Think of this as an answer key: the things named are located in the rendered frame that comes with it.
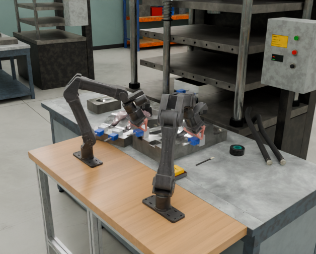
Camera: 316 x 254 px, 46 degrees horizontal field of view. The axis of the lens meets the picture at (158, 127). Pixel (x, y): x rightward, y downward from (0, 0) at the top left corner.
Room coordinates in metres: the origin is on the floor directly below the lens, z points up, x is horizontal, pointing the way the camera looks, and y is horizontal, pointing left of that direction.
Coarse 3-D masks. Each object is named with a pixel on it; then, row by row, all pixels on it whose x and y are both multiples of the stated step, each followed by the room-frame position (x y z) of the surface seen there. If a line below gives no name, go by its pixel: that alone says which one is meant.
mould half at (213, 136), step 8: (184, 120) 1.99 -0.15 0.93; (152, 128) 1.97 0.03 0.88; (160, 128) 1.98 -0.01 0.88; (208, 128) 1.90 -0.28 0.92; (216, 128) 2.04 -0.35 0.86; (152, 136) 1.85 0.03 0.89; (160, 136) 1.85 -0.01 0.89; (184, 136) 1.86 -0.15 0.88; (192, 136) 1.84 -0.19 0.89; (208, 136) 1.90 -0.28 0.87; (216, 136) 1.95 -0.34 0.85; (224, 136) 1.99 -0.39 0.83; (136, 144) 1.86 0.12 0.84; (144, 144) 1.80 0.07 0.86; (160, 144) 1.74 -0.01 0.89; (176, 144) 1.75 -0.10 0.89; (208, 144) 1.91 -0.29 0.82; (144, 152) 1.80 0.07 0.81; (152, 152) 1.75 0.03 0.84; (160, 152) 1.70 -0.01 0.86; (176, 152) 1.75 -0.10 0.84; (184, 152) 1.79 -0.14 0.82; (192, 152) 1.82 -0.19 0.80
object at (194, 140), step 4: (200, 136) 1.68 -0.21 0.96; (204, 136) 1.70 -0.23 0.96; (188, 140) 1.68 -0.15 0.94; (192, 140) 1.66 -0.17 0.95; (196, 140) 1.66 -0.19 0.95; (200, 140) 1.68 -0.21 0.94; (204, 140) 1.70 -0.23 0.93; (184, 144) 1.63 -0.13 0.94; (192, 144) 1.66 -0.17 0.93; (196, 144) 1.66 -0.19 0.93; (200, 144) 1.68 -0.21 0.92; (204, 144) 1.70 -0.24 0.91
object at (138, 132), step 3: (141, 126) 1.85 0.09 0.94; (144, 126) 1.85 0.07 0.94; (147, 126) 1.86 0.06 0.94; (135, 129) 1.84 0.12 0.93; (138, 129) 1.84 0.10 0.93; (144, 129) 1.82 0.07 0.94; (147, 129) 1.84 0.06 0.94; (135, 132) 1.81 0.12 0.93; (138, 132) 1.80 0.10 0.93; (141, 132) 1.81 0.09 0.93; (144, 132) 1.82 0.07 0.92; (147, 132) 1.84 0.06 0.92; (126, 135) 1.78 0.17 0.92; (129, 135) 1.79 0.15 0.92; (135, 135) 1.81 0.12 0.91; (138, 135) 1.80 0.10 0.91; (141, 135) 1.82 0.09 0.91; (144, 135) 1.82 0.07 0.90; (147, 135) 1.84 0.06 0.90
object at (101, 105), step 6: (108, 96) 2.64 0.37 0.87; (90, 102) 2.51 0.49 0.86; (96, 102) 2.49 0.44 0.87; (102, 102) 2.49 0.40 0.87; (108, 102) 2.49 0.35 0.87; (114, 102) 2.52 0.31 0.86; (120, 102) 2.56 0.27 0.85; (90, 108) 2.51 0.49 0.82; (96, 108) 2.44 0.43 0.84; (102, 108) 2.46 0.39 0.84; (108, 108) 2.49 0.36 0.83; (114, 108) 2.52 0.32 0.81; (120, 108) 2.55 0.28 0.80
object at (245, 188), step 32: (96, 96) 2.86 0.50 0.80; (192, 160) 1.74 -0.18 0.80; (224, 160) 1.74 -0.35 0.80; (256, 160) 1.74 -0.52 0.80; (288, 160) 1.74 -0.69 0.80; (192, 192) 1.42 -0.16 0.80; (224, 192) 1.43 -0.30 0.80; (256, 192) 1.43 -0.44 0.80; (288, 192) 1.43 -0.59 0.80; (256, 224) 1.19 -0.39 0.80
